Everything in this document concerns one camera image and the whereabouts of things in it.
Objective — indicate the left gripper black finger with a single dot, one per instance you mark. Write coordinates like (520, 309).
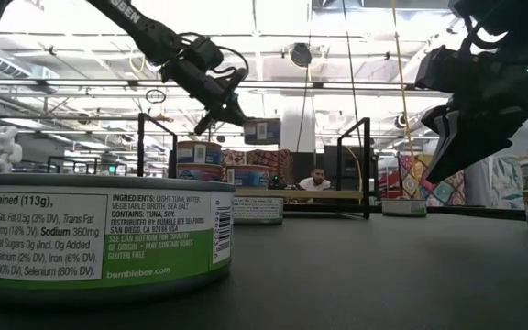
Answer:
(234, 118)

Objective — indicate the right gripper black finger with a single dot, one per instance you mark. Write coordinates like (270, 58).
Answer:
(443, 126)
(479, 137)

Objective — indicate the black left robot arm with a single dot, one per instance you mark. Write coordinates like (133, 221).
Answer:
(140, 23)

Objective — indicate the wooden shelf board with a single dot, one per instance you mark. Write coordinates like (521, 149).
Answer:
(264, 193)

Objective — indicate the pale blue white fabric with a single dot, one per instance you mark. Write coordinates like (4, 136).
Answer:
(502, 188)

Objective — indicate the red patterned fabric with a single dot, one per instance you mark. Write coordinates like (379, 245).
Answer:
(273, 160)

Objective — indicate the colourful patchwork quilt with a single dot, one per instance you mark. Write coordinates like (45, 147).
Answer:
(410, 179)

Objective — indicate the black cabinet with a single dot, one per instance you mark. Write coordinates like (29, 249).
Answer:
(307, 158)

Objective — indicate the person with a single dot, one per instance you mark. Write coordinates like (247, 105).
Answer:
(315, 183)

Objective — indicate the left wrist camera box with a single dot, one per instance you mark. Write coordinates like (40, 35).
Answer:
(206, 50)

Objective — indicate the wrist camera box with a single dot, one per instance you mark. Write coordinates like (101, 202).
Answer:
(206, 50)
(443, 69)

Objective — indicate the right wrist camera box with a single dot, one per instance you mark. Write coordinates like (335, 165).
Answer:
(443, 69)

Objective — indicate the black aluminium table frame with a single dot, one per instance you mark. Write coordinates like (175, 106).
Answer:
(475, 212)

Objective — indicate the black metal shelf bracket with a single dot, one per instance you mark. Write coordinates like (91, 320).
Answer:
(140, 146)
(366, 174)

